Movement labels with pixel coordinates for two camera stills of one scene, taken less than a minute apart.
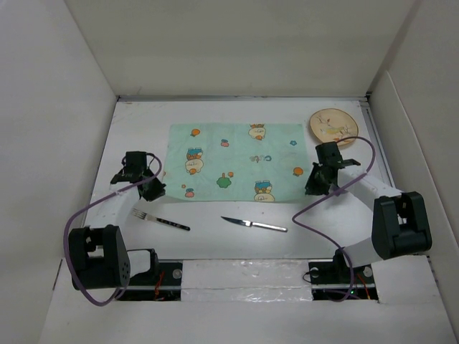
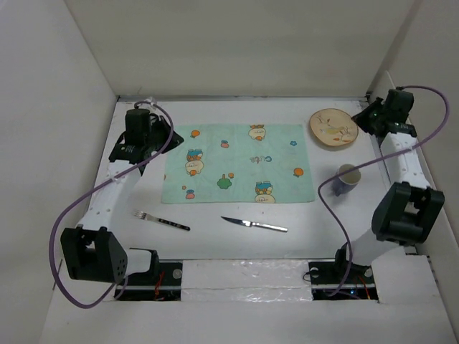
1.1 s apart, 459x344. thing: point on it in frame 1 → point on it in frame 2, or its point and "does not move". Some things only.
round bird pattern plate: [331, 125] does not move
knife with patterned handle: [247, 223] does not move
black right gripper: [311, 186] → [361, 117]
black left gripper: [156, 192] → [160, 122]
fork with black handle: [147, 216] does not move
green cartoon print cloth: [236, 162] does not move
